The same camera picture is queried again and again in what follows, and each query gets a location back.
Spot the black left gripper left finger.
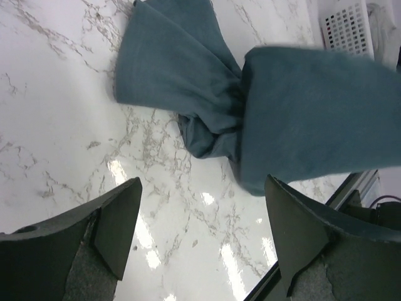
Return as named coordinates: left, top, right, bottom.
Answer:
left=1, top=177, right=142, bottom=300

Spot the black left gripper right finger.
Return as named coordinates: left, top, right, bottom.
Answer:
left=264, top=174, right=401, bottom=301

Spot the blue t shirt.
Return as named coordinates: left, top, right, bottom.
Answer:
left=115, top=1, right=400, bottom=196

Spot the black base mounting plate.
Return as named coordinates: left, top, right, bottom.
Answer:
left=244, top=171, right=401, bottom=301

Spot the white plastic laundry basket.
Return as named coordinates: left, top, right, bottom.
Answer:
left=320, top=0, right=374, bottom=58

